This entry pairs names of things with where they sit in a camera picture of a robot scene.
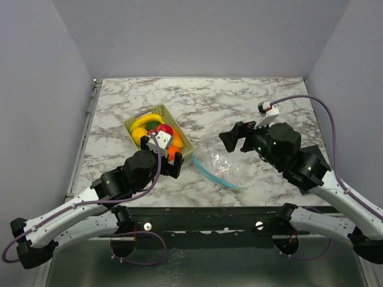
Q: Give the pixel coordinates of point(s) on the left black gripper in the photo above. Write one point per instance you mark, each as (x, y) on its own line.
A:
(172, 170)

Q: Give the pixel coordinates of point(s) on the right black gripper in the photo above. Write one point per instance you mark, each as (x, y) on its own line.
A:
(240, 130)

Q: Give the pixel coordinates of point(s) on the pale green plastic basket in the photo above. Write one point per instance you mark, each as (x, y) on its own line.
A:
(160, 113)

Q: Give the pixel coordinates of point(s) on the clear zip top bag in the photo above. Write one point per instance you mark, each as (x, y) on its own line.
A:
(211, 158)

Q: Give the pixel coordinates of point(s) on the red apple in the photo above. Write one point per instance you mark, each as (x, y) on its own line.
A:
(165, 128)

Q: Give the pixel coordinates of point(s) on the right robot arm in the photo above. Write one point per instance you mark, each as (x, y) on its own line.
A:
(280, 146)

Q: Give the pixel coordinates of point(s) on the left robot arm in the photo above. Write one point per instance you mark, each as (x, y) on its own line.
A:
(98, 210)

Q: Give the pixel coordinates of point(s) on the orange tangerine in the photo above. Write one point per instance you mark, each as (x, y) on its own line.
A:
(171, 152)

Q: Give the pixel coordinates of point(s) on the green avocado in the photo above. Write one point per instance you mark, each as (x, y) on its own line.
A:
(152, 125)

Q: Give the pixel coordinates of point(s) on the yellow lemon upper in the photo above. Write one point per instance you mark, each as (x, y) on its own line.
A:
(137, 134)

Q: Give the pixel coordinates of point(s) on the yellow banana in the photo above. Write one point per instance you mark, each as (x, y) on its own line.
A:
(146, 119)

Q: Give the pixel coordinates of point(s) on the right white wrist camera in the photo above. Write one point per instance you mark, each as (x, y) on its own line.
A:
(268, 112)

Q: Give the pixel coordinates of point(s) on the left aluminium side rail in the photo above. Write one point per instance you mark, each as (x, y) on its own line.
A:
(90, 113)

